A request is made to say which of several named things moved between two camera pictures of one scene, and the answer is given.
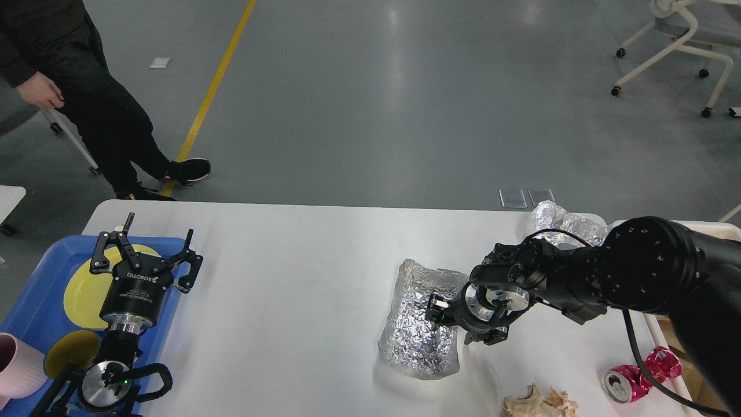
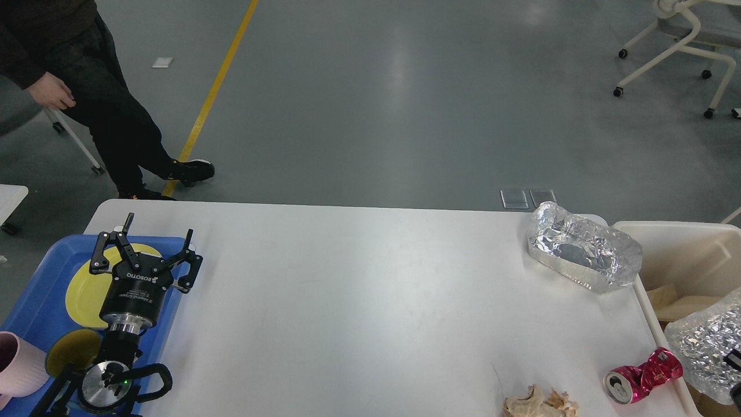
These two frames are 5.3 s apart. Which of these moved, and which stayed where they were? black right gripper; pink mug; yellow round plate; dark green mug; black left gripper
Moved: black right gripper
Stayed: dark green mug; yellow round plate; pink mug; black left gripper
